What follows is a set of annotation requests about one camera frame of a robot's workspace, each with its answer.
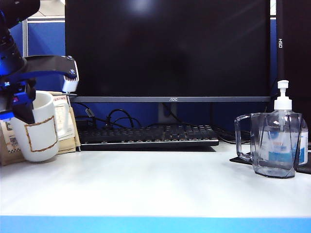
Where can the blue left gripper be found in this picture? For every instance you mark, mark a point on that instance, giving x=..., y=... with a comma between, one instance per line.
x=6, y=97

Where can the white ceramic cup brown frame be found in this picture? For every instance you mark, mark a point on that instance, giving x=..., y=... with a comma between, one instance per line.
x=41, y=136

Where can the transparent faceted plastic cup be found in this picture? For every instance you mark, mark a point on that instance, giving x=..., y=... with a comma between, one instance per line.
x=267, y=167

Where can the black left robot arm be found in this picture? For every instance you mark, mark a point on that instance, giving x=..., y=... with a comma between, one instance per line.
x=9, y=48

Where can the kraft paper desk calendar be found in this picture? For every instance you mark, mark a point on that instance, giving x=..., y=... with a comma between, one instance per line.
x=65, y=116

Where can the black keyboard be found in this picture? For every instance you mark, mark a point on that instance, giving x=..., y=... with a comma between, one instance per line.
x=150, y=136

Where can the grey monitor stand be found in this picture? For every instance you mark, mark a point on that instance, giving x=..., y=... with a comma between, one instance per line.
x=167, y=114

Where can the black AOC monitor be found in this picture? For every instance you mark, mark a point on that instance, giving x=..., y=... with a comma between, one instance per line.
x=170, y=48

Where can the black mouse pad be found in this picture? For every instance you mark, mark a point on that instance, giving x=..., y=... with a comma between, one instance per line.
x=235, y=159

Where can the clear hand sanitizer pump bottle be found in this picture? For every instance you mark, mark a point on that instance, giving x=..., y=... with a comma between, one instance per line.
x=283, y=103

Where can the black HSD monitor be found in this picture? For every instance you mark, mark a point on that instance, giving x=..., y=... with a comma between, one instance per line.
x=296, y=48

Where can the grey partition post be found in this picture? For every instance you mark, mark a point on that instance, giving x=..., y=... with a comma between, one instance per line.
x=25, y=38

